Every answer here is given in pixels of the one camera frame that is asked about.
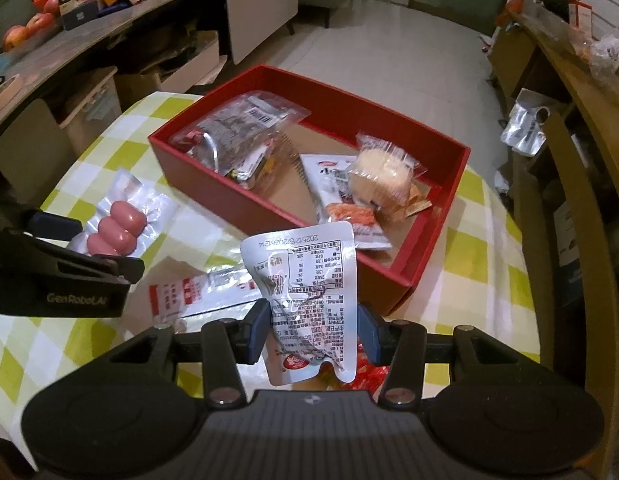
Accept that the red Trolli candy bag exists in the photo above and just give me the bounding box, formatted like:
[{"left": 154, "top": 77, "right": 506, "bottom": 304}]
[{"left": 339, "top": 342, "right": 389, "bottom": 394}]

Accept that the red white long snack pack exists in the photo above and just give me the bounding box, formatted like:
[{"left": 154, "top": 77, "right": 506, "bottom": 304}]
[{"left": 148, "top": 264, "right": 263, "bottom": 324}]

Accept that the vacuum packed sausages pack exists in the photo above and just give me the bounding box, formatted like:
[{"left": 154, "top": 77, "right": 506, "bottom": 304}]
[{"left": 67, "top": 168, "right": 179, "bottom": 258}]

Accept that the silver white snack pouch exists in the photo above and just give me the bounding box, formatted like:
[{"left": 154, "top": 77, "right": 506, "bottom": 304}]
[{"left": 240, "top": 221, "right": 358, "bottom": 386}]

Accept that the green white checkered tablecloth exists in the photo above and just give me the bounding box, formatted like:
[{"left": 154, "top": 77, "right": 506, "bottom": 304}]
[{"left": 0, "top": 91, "right": 542, "bottom": 466}]

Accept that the long grey sideboard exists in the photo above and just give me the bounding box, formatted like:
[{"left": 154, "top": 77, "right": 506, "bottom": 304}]
[{"left": 0, "top": 0, "right": 301, "bottom": 137}]

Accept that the dark clear snack bag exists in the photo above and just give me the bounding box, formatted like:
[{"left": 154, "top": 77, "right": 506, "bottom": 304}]
[{"left": 169, "top": 90, "right": 311, "bottom": 190}]

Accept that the red rectangular box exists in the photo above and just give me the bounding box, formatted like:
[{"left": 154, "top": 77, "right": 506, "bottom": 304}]
[{"left": 147, "top": 63, "right": 472, "bottom": 316}]

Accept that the white orange snack pack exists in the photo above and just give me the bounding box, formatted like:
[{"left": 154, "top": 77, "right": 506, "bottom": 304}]
[{"left": 300, "top": 154, "right": 392, "bottom": 250}]

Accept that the red apple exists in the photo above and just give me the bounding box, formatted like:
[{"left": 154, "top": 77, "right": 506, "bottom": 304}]
[{"left": 2, "top": 25, "right": 30, "bottom": 52}]

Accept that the cardboard box under sideboard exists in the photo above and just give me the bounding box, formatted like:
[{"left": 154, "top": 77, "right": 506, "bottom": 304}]
[{"left": 114, "top": 34, "right": 229, "bottom": 106}]

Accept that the clear wrapped round pastry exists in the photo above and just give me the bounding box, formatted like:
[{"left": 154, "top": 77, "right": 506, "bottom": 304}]
[{"left": 347, "top": 132, "right": 432, "bottom": 221}]

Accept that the wooden chair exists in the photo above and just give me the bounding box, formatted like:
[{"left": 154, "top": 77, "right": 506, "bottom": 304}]
[{"left": 512, "top": 107, "right": 619, "bottom": 479}]

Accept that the silver foil bag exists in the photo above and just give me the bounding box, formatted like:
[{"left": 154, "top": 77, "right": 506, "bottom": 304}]
[{"left": 500, "top": 104, "right": 550, "bottom": 157}]

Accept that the wooden side shelf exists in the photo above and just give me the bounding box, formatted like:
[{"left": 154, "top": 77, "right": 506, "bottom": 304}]
[{"left": 488, "top": 0, "right": 619, "bottom": 196}]

